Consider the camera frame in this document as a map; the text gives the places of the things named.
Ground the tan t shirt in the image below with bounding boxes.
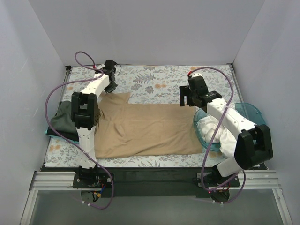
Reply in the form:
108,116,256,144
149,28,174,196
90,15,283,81
95,93,203,159

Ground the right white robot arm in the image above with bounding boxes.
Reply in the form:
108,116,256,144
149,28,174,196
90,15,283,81
180,74,273,186

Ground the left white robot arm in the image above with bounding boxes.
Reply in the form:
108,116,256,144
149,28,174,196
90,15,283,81
71,60,117,188

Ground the white t shirt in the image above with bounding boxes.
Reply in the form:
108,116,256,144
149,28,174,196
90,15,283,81
194,109,237,158

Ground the teal plastic basket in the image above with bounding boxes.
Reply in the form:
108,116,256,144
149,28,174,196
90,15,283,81
192,102,268,153

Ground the dark grey folded t shirt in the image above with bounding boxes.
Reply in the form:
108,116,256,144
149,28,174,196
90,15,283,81
50,101,77,134

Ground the black folded t shirt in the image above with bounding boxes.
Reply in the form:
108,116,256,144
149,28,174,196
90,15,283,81
45,127,79,142

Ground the teal folded t shirt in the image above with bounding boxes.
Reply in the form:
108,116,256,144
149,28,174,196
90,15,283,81
45,131,79,144

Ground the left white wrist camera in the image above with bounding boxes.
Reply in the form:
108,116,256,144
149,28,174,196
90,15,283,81
95,64,106,74

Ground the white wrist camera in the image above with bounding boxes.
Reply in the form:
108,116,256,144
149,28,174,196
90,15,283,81
95,64,106,74
187,71,203,79

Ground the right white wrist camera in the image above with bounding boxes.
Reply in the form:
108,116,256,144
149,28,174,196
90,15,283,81
187,71,203,79

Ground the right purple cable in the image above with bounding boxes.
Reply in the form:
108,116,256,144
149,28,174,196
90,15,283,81
187,67,247,204

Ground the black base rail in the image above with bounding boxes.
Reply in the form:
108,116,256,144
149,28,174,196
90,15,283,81
73,167,210,198

